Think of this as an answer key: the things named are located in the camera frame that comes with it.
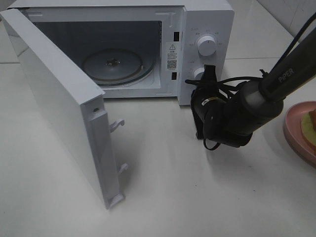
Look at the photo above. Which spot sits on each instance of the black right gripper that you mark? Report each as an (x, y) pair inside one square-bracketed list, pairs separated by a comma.
[(210, 105)]

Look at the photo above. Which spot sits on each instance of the pink round plate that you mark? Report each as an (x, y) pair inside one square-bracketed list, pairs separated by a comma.
[(293, 133)]

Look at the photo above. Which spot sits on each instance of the white bread sandwich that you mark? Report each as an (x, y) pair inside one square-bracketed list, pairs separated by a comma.
[(308, 128)]

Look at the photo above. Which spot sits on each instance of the white microwave door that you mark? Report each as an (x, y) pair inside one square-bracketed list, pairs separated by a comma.
[(71, 102)]

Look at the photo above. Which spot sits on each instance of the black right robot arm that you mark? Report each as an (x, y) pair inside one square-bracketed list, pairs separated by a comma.
[(229, 111)]

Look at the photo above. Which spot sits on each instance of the lower white timer knob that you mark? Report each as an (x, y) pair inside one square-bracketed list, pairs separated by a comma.
[(198, 73)]

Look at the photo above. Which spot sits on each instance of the upper white power knob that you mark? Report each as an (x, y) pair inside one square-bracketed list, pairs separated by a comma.
[(206, 45)]

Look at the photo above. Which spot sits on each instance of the white warning label sticker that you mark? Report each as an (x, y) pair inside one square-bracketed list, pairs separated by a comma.
[(171, 55)]

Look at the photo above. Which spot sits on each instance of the white microwave oven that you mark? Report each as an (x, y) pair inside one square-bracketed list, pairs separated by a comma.
[(82, 27)]

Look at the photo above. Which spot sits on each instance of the glass microwave turntable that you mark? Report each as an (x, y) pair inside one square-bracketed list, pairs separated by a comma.
[(118, 66)]

